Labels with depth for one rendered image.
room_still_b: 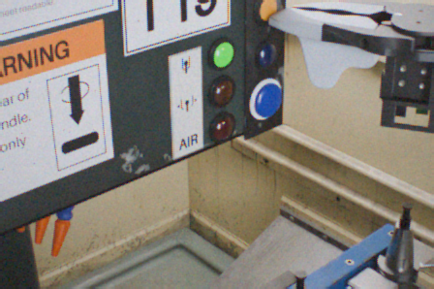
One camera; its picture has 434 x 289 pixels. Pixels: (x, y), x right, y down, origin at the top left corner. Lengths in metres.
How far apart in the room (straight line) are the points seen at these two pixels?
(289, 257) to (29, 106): 1.32
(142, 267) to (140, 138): 1.55
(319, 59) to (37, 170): 0.23
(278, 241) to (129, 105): 1.28
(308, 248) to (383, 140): 0.37
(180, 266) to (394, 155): 0.83
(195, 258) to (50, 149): 1.62
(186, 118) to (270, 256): 1.22
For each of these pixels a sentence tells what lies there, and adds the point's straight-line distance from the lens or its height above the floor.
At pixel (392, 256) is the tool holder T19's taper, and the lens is 1.04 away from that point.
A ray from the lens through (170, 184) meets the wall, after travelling 2.07.
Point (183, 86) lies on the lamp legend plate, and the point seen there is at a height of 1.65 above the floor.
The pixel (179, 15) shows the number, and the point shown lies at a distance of 0.52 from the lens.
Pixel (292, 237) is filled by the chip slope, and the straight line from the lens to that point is 1.76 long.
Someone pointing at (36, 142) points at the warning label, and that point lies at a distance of 0.48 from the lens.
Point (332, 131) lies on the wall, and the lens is 1.59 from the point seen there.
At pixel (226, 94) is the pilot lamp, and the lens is 0.56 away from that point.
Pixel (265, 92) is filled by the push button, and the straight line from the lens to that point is 0.59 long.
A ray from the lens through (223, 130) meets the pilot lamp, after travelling 0.57.
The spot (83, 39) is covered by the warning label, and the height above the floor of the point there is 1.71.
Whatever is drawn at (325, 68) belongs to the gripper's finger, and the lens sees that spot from 0.56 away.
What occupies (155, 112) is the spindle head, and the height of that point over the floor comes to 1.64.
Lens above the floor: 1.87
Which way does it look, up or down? 26 degrees down
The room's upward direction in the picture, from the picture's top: straight up
